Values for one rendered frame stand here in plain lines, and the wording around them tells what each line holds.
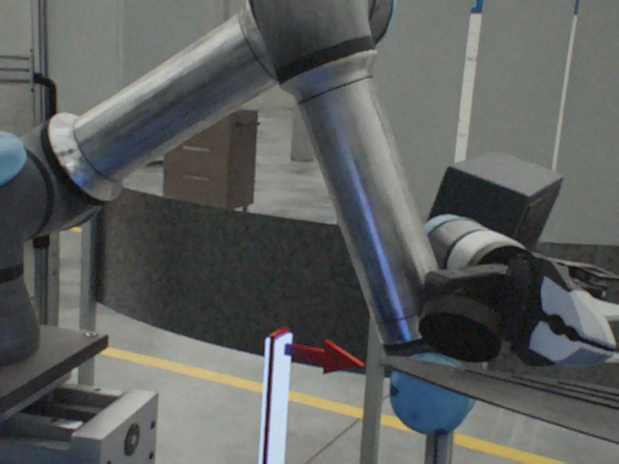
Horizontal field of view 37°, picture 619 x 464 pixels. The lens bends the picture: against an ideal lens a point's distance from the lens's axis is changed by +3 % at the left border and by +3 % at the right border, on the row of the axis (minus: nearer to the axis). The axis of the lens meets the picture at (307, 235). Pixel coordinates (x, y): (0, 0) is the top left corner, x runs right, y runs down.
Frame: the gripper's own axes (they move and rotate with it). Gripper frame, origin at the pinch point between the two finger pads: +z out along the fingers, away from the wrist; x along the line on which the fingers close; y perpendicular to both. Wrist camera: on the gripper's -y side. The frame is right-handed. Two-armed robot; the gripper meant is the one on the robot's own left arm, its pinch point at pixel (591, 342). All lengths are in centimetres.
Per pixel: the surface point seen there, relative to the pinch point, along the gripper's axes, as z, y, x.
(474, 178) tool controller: -45.7, 9.1, -7.0
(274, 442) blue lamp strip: 1.4, -23.1, 9.1
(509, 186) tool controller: -43.9, 13.0, -6.8
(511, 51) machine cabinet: -549, 243, -55
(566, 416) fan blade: 17.3, -11.7, -0.6
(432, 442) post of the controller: -42, 9, 26
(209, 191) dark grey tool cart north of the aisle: -664, 63, 88
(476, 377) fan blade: 11.4, -14.2, -0.2
